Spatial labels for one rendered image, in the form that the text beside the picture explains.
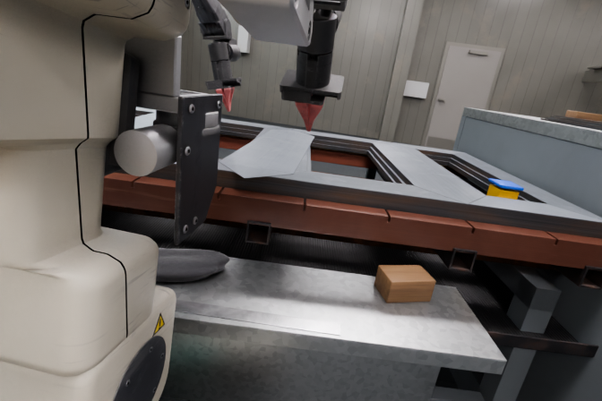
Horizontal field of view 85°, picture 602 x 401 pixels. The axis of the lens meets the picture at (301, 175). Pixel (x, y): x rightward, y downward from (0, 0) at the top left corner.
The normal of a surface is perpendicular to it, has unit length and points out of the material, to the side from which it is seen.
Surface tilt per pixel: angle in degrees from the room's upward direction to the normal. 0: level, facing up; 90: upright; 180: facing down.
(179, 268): 18
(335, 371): 90
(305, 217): 90
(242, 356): 90
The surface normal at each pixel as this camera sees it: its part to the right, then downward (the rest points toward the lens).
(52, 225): 0.98, 0.17
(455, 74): -0.15, 0.26
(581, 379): -0.99, -0.14
